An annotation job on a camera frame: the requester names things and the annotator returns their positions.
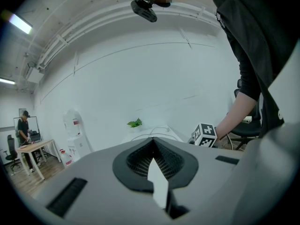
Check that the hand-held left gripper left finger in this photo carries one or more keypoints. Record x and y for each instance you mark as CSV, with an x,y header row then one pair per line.
x,y
93,184

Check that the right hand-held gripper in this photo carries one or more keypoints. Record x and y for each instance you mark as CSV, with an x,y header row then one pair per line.
x,y
206,136

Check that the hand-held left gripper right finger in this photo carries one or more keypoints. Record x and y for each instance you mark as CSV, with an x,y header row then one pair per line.
x,y
211,184

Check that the person's right forearm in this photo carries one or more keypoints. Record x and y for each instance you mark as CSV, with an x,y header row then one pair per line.
x,y
239,111

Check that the clear water bottle red cap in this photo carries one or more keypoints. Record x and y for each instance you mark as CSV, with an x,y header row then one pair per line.
x,y
66,158

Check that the white water dispenser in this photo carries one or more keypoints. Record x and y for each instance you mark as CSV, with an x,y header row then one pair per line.
x,y
80,146

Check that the black office chair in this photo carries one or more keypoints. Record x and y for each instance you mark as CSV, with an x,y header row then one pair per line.
x,y
11,151
248,128

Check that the water bottle on dispenser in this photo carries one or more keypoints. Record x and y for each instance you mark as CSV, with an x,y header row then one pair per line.
x,y
72,123

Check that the wooden desk white legs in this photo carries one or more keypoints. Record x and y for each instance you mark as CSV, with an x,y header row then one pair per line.
x,y
35,145

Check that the green potted plant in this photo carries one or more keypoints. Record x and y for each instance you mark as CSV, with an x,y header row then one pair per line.
x,y
135,123

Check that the person's black clothing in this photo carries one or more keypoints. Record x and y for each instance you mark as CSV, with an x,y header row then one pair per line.
x,y
257,43

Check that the ceiling light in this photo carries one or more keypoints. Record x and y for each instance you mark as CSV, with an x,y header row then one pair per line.
x,y
21,23
7,81

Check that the white ceiling pipes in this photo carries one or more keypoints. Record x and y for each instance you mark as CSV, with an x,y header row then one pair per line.
x,y
93,20

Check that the white wall box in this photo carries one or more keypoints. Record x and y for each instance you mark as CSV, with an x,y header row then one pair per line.
x,y
34,75

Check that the black head camera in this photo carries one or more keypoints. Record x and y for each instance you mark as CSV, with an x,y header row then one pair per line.
x,y
145,10

